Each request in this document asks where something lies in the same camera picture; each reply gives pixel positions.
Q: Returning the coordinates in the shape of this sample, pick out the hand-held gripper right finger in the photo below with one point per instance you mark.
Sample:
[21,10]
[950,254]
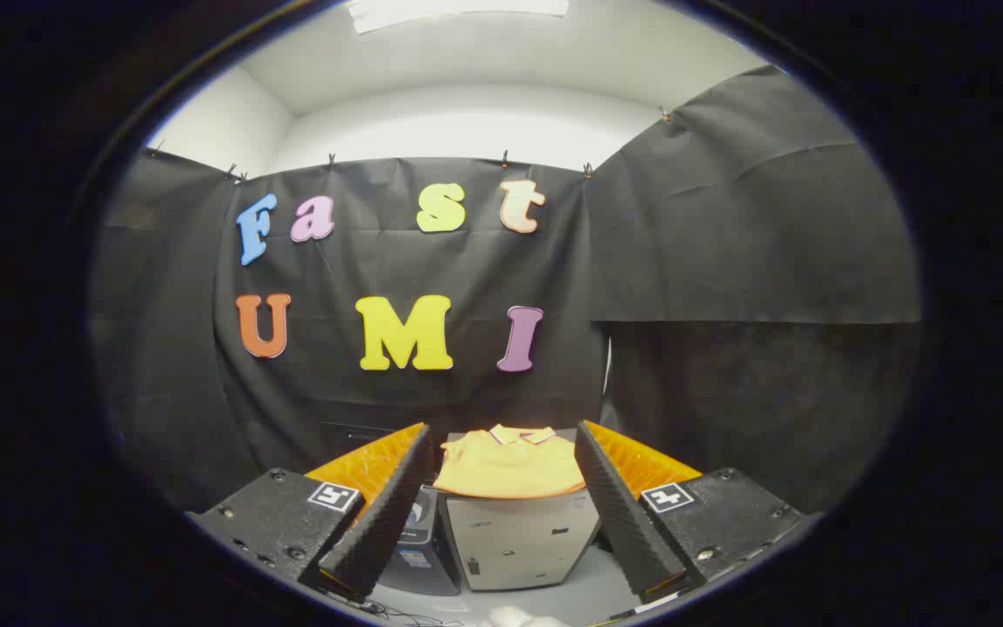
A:
[619,522]

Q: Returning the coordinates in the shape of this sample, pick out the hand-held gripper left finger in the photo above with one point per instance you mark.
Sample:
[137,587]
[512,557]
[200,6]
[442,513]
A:
[384,522]

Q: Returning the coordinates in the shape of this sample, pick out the orange polo shirt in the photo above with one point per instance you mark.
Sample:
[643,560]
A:
[510,470]

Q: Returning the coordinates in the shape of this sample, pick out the black backdrop cloth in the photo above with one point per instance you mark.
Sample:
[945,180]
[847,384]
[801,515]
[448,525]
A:
[467,270]

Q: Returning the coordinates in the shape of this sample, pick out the ceiling light panel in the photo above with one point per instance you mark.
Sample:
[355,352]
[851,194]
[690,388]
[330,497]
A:
[458,10]

